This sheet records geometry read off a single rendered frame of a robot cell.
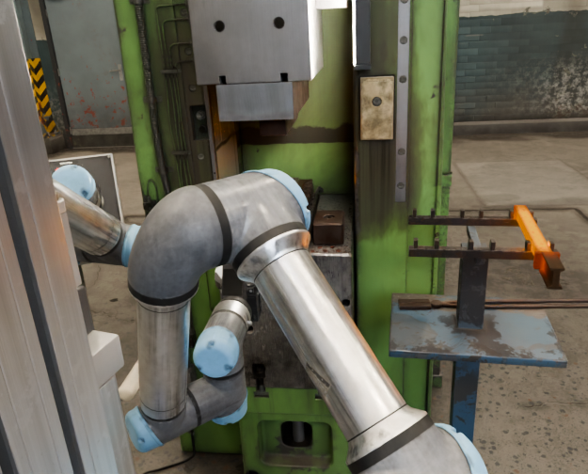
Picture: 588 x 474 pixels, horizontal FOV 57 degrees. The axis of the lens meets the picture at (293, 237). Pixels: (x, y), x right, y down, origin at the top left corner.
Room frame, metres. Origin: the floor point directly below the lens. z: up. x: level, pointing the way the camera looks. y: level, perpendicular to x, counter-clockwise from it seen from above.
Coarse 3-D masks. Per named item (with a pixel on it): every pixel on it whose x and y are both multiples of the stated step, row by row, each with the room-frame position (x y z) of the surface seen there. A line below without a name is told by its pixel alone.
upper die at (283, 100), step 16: (224, 96) 1.45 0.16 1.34; (240, 96) 1.44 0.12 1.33; (256, 96) 1.44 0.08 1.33; (272, 96) 1.43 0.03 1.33; (288, 96) 1.42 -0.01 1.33; (304, 96) 1.69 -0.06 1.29; (224, 112) 1.45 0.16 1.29; (240, 112) 1.44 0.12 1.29; (256, 112) 1.44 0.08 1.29; (272, 112) 1.43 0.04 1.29; (288, 112) 1.42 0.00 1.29
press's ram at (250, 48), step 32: (192, 0) 1.45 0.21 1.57; (224, 0) 1.44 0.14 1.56; (256, 0) 1.43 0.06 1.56; (288, 0) 1.42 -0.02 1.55; (320, 0) 1.60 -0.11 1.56; (192, 32) 1.46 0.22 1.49; (224, 32) 1.44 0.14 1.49; (256, 32) 1.43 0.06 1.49; (288, 32) 1.42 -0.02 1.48; (320, 32) 1.75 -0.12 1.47; (224, 64) 1.45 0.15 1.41; (256, 64) 1.43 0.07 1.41; (288, 64) 1.42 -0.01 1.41; (320, 64) 1.71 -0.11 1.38
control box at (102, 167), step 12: (84, 156) 1.45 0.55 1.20; (96, 156) 1.45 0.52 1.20; (108, 156) 1.46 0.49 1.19; (84, 168) 1.43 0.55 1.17; (96, 168) 1.43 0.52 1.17; (108, 168) 1.44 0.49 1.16; (96, 180) 1.42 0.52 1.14; (108, 180) 1.42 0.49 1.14; (108, 192) 1.41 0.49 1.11; (108, 204) 1.39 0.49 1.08; (120, 204) 1.41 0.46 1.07; (120, 216) 1.38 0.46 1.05
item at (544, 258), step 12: (516, 216) 1.27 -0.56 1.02; (528, 216) 1.23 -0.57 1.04; (528, 228) 1.16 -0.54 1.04; (540, 240) 1.08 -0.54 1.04; (540, 252) 1.01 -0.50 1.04; (552, 252) 0.99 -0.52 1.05; (540, 264) 1.00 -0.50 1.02; (552, 264) 0.94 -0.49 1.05; (552, 276) 0.92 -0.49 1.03; (552, 288) 0.92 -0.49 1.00
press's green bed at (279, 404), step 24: (264, 408) 1.38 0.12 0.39; (288, 408) 1.37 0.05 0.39; (312, 408) 1.36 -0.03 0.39; (240, 432) 1.41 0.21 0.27; (264, 432) 1.43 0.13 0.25; (288, 432) 1.49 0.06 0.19; (312, 432) 1.41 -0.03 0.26; (336, 432) 1.36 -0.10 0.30; (264, 456) 1.42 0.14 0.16; (288, 456) 1.42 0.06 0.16; (312, 456) 1.41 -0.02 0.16; (336, 456) 1.36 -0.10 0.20
